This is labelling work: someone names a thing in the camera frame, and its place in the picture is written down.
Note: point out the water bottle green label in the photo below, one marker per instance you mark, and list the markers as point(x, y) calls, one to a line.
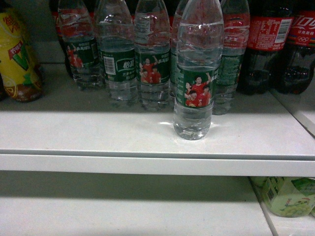
point(198, 51)

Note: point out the water bottle athletes label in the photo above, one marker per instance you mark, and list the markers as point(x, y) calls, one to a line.
point(152, 53)

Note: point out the water bottle barcode label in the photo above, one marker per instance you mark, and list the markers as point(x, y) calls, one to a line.
point(114, 32)

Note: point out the water bottle behind front one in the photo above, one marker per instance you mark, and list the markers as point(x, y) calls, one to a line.
point(173, 47)

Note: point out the water bottle far left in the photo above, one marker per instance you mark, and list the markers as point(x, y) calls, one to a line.
point(80, 43)

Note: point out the yellow lemon tea bottle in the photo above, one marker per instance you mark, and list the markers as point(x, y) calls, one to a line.
point(19, 68)

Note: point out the cola bottle red label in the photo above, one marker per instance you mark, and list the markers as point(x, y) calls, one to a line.
point(270, 21)

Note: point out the green grape juice bottle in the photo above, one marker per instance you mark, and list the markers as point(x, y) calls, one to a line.
point(287, 196)

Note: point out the cola bottle olympic label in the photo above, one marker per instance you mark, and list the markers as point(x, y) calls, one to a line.
point(298, 55)

